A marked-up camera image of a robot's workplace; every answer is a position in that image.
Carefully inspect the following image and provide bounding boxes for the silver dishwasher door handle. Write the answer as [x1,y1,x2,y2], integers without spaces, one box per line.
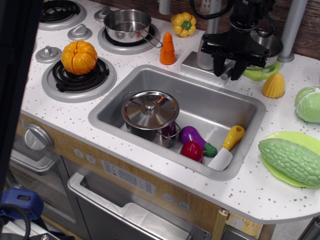
[67,172,212,240]

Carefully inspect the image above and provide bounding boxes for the silver toy faucet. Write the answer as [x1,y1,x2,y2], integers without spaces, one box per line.
[180,0,230,86]

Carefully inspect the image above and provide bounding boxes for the grey pole rear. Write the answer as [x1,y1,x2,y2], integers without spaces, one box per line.
[158,0,171,15]

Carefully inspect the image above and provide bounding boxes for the black braided cable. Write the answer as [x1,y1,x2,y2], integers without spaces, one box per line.
[0,203,31,240]

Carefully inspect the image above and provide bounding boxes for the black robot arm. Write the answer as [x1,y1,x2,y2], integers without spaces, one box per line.
[201,0,275,80]

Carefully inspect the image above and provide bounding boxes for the red toy tomato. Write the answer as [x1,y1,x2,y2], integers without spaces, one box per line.
[180,141,204,163]

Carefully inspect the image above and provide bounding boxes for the black front stove burner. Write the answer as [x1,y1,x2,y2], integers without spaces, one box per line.
[41,58,117,103]

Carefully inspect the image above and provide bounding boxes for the green plastic pan holder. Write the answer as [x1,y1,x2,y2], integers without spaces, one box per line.
[242,61,281,82]

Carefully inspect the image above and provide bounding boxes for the grey support pole right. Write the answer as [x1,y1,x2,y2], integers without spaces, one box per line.
[277,0,308,63]

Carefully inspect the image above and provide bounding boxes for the grey stove knob front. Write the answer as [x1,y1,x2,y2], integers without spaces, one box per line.
[35,45,62,64]

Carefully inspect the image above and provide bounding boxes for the blue clamp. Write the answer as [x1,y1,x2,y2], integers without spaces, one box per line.
[0,188,44,220]

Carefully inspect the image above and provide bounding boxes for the small steel saucepan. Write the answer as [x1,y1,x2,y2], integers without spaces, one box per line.
[103,9,163,48]

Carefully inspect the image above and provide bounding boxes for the grey stove knob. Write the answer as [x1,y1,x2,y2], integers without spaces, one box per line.
[67,23,93,41]
[35,45,62,64]
[94,6,113,22]

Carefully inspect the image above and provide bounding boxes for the grey toy sink basin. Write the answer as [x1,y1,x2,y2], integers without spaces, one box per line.
[88,65,266,180]

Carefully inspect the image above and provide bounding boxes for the grey stove knob rear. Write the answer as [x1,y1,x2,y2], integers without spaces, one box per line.
[94,6,113,22]

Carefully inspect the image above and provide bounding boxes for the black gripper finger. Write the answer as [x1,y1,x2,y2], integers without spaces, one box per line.
[230,60,248,81]
[213,52,230,77]

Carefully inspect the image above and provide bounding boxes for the steel pot with lid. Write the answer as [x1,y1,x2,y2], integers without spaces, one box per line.
[121,90,181,148]

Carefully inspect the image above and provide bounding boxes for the silver oven dial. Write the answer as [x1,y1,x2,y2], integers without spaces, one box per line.
[23,123,54,151]

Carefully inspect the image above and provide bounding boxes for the yellow toy bell pepper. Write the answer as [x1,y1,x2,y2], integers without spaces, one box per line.
[170,12,197,38]

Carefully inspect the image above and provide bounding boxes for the light green plate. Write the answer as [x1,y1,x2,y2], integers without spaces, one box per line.
[261,131,320,189]

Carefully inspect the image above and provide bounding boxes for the black foreground frame post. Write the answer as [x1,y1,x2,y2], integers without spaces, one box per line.
[0,0,43,188]

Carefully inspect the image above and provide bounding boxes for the grey stove knob middle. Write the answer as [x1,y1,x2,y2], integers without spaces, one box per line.
[67,23,93,41]

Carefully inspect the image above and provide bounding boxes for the green toy cabbage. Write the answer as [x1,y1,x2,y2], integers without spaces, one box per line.
[294,86,320,123]

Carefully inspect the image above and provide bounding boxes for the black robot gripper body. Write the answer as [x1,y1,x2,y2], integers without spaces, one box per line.
[201,27,271,68]

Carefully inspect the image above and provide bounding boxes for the purple toy eggplant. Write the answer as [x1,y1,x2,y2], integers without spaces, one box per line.
[178,126,218,158]

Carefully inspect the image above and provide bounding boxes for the silver faucet lever handle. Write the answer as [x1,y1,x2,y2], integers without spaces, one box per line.
[220,59,236,81]

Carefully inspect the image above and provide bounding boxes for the steel pan on right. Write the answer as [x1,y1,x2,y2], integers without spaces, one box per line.
[250,31,283,68]

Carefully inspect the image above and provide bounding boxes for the yellow toy corn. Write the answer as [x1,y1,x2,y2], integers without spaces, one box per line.
[262,73,285,99]

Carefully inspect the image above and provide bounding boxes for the orange toy carrot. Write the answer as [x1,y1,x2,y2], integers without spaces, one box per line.
[159,32,176,65]

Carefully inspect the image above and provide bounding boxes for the grey oven door handle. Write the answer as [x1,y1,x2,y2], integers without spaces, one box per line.
[10,150,57,176]

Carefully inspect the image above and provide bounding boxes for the orange toy pumpkin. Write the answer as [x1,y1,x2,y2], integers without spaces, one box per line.
[60,40,98,76]

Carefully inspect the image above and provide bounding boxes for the yellow handled toy knife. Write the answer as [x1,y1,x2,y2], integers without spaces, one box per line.
[207,125,246,171]

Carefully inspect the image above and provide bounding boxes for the black rear left burner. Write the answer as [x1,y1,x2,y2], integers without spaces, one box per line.
[38,0,87,31]

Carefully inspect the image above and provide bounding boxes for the green toy bitter gourd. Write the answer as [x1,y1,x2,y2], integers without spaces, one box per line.
[258,138,320,186]

